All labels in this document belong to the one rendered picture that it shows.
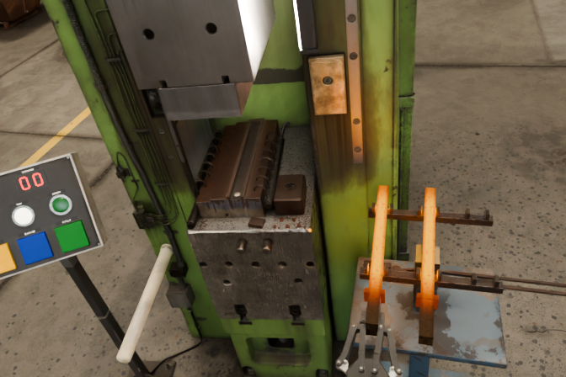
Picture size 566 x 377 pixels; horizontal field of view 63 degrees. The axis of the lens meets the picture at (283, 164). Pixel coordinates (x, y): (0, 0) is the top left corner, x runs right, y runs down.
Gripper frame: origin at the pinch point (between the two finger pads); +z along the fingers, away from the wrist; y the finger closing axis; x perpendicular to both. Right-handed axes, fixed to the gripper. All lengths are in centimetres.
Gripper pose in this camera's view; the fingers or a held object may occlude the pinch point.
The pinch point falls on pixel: (373, 312)
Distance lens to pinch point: 106.5
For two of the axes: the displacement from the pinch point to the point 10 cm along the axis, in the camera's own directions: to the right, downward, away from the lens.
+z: 2.2, -6.2, 7.5
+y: 9.7, 0.3, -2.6
